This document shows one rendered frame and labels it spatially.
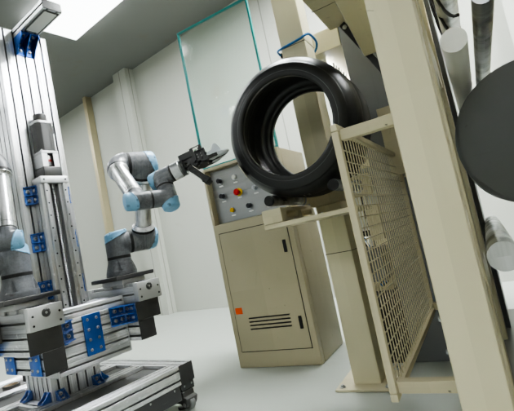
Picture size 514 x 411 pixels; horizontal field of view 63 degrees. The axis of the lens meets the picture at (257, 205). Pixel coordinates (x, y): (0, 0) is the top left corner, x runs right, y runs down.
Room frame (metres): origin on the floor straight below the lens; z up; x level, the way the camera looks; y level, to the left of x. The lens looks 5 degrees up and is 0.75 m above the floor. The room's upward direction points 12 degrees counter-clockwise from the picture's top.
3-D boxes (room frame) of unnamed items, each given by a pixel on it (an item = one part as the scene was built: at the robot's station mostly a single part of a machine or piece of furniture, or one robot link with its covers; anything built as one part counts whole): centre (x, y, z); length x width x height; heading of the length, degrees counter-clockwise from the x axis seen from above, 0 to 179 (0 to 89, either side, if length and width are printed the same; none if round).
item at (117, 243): (2.14, 0.74, 0.88); 0.13 x 0.12 x 0.14; 120
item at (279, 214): (1.86, -0.13, 0.84); 0.36 x 0.09 x 0.06; 152
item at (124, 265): (2.14, 0.75, 0.77); 0.15 x 0.15 x 0.10
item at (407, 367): (1.44, -0.44, 0.65); 0.90 x 0.02 x 0.70; 152
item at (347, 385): (2.03, -0.36, 0.01); 0.27 x 0.27 x 0.02; 62
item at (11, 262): (1.74, 1.05, 0.88); 0.13 x 0.12 x 0.14; 118
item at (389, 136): (1.81, -0.70, 1.05); 0.20 x 0.15 x 0.30; 152
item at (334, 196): (1.96, -0.34, 0.90); 0.40 x 0.03 x 0.10; 62
